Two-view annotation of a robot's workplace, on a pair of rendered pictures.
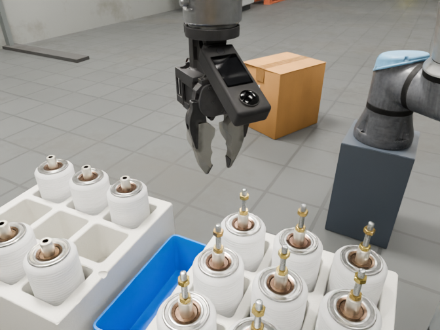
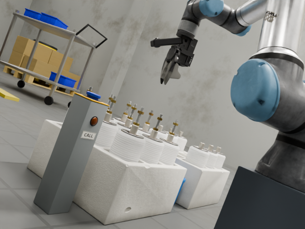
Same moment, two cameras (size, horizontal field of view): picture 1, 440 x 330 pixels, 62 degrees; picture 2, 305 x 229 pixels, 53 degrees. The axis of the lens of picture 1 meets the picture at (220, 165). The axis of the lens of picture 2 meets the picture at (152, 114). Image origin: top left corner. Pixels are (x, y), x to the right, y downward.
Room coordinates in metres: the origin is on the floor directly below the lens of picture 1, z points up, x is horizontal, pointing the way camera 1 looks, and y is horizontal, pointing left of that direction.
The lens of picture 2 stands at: (0.65, -1.19, 0.35)
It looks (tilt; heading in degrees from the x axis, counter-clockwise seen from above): 1 degrees down; 98
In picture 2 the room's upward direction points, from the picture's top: 21 degrees clockwise
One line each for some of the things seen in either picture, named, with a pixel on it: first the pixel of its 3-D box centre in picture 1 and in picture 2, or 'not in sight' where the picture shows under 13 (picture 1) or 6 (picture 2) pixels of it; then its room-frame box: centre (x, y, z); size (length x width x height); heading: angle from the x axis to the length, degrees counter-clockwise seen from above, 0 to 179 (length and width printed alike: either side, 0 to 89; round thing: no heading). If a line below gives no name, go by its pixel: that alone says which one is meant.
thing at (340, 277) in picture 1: (351, 293); (121, 161); (0.49, -0.26, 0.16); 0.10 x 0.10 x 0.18
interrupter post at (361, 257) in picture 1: (362, 255); (134, 130); (0.49, -0.26, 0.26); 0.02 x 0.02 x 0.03
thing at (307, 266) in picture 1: (293, 273); (142, 163); (0.54, -0.15, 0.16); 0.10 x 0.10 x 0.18
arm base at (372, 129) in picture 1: (385, 120); (295, 163); (0.90, -0.44, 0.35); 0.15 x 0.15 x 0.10
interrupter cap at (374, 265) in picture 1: (361, 260); (132, 134); (0.49, -0.26, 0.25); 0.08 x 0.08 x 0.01
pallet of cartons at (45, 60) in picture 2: not in sight; (47, 67); (-2.05, 3.85, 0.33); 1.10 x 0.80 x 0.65; 61
